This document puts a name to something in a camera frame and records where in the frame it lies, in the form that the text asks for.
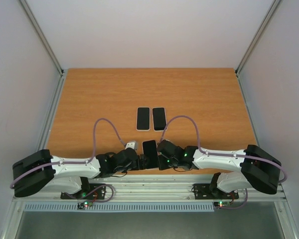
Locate controller board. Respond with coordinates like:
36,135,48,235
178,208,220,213
77,201,93,210
214,201,231,208

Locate black phone pink edge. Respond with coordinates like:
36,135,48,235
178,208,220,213
142,140,158,169

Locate right controller board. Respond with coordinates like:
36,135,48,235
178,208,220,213
214,201,231,208

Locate aluminium rail frame front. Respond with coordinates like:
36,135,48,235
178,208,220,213
14,172,287,202

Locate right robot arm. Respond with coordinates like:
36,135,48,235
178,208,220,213
156,140,281,198

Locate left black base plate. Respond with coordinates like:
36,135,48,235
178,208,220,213
60,183,106,200

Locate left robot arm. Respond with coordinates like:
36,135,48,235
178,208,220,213
10,148,149,198

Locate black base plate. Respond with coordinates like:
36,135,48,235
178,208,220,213
191,183,239,200
60,183,106,200

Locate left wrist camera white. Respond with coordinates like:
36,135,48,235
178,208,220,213
125,141,138,150

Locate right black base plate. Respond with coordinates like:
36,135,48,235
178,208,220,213
191,183,239,200

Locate aluminium corner post left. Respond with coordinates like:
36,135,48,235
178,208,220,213
18,0,64,76

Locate left controller board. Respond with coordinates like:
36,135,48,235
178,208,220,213
77,201,93,210

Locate black phone dark edge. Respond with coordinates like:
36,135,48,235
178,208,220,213
136,107,150,131

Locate aluminium corner post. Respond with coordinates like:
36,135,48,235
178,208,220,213
235,0,283,78
18,0,64,76

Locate black phone silver edge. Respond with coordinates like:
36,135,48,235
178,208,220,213
152,107,167,131

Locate slotted grey cable duct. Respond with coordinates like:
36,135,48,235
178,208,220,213
24,202,214,213

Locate aluminium corner post right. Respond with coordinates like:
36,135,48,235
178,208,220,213
235,0,283,78

